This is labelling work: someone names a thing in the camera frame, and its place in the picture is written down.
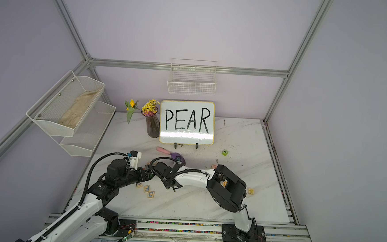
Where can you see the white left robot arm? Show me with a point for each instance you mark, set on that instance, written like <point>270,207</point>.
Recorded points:
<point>90,218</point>

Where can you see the wooden number 7 block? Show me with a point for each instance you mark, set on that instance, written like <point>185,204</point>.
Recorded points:
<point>138,185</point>

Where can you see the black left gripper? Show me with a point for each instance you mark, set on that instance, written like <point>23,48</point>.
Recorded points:
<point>139,171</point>

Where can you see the white wire wall basket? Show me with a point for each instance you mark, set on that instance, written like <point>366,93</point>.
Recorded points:
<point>192,77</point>

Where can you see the wooden letter C block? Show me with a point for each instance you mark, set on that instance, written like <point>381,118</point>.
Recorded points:
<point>151,194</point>

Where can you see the ribbed glass vase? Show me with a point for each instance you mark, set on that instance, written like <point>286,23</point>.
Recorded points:
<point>153,126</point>

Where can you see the yellow flower bouquet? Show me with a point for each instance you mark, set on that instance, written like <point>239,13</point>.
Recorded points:
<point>150,108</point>

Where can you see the loose yellow flower stem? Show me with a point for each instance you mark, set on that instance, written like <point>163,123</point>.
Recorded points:
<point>131,107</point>

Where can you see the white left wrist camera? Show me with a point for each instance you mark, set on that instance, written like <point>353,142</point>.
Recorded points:
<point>134,157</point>

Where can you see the green letter N block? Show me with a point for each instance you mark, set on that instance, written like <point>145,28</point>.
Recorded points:
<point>225,152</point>

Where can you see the wooden letter F block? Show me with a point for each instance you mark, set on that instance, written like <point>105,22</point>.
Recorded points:
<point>146,188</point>

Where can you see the white mesh double shelf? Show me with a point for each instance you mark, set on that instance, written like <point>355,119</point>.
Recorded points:
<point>84,139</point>

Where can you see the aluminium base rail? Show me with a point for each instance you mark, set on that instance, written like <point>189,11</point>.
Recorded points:
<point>150,230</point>

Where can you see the yellow framed whiteboard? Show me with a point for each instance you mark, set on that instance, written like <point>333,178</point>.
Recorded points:
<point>187,122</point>

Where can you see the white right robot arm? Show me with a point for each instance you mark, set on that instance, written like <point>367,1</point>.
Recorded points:
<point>225,188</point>

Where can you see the beige cloth in shelf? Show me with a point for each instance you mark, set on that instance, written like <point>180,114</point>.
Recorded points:
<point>74,114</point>

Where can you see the pink handled purple shovel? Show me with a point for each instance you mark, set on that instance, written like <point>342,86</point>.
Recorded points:
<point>172,155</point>

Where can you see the aluminium cage frame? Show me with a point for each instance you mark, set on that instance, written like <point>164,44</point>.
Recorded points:
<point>152,49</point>

